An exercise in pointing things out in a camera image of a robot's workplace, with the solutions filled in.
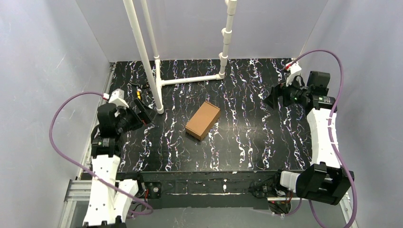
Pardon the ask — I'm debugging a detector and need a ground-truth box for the brown cardboard box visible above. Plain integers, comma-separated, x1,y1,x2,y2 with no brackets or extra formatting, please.
185,101,221,141

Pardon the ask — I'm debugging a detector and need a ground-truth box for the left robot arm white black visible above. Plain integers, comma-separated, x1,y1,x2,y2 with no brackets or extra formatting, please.
82,98,152,228

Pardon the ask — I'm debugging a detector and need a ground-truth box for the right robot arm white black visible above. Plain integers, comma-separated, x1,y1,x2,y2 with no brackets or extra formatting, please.
264,71,354,205

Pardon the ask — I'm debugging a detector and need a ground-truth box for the black small tool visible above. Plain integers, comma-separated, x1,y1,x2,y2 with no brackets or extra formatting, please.
129,82,150,89

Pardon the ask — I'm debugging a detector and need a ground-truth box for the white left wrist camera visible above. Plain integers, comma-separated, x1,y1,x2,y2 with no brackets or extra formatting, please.
108,89,129,108

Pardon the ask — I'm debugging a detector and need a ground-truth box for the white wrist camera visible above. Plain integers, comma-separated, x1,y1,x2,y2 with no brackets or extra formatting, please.
285,62,302,86
108,89,129,108

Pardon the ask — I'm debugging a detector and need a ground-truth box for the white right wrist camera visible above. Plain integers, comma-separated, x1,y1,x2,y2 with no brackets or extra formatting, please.
285,62,302,86

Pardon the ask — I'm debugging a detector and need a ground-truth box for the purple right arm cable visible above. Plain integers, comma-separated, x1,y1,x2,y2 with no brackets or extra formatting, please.
283,49,358,228

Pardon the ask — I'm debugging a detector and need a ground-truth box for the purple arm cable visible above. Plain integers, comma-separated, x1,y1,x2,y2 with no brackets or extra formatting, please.
48,91,154,218
283,49,358,228

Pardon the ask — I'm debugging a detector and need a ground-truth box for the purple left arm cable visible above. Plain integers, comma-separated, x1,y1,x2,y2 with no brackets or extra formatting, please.
48,91,154,218

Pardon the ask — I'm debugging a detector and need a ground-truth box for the white PVC pipe frame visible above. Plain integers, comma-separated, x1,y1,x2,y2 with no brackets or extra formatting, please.
123,0,238,114

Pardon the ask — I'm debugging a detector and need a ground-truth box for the aluminium front rail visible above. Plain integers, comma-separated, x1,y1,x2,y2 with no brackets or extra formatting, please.
58,178,360,228

